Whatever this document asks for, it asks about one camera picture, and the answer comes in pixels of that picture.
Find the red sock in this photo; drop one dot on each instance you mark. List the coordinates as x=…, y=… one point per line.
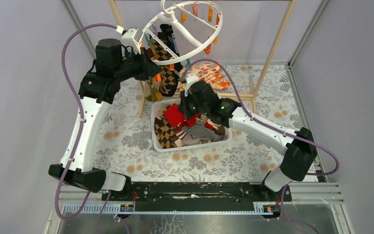
x=177, y=119

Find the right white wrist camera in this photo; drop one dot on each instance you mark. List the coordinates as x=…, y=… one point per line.
x=190, y=80

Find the orange patterned cloth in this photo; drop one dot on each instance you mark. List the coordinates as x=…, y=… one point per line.
x=211, y=74

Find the brown argyle sock in basket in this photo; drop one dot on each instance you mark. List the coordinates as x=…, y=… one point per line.
x=164, y=131

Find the wooden drying rack frame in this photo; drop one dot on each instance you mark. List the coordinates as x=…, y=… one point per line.
x=239, y=31

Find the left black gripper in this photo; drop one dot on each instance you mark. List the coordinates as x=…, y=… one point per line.
x=149, y=66

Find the floral table cloth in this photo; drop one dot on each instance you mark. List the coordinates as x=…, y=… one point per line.
x=125, y=140

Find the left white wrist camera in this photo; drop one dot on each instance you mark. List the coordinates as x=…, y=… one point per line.
x=131, y=37

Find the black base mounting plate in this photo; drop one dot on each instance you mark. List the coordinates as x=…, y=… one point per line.
x=195, y=196

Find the white round clip hanger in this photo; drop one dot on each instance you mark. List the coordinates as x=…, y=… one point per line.
x=168, y=16

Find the grey sock in basket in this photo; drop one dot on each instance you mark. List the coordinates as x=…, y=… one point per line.
x=198, y=130

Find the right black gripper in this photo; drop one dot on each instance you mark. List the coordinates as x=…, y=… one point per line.
x=183, y=102

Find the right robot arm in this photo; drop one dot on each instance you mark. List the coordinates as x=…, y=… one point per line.
x=298, y=155

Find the hanging brown argyle sock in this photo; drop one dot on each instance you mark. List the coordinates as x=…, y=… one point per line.
x=169, y=78

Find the hanging green striped sock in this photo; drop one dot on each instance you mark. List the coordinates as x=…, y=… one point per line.
x=151, y=91

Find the white laundry basket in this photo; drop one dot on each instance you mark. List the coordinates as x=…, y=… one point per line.
x=154, y=108

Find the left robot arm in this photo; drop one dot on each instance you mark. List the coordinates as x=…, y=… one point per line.
x=114, y=64

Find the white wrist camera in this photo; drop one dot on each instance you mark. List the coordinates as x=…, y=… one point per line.
x=131, y=37
x=190, y=80

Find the hanging black lettered sock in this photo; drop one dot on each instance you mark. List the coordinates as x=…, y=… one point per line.
x=168, y=38

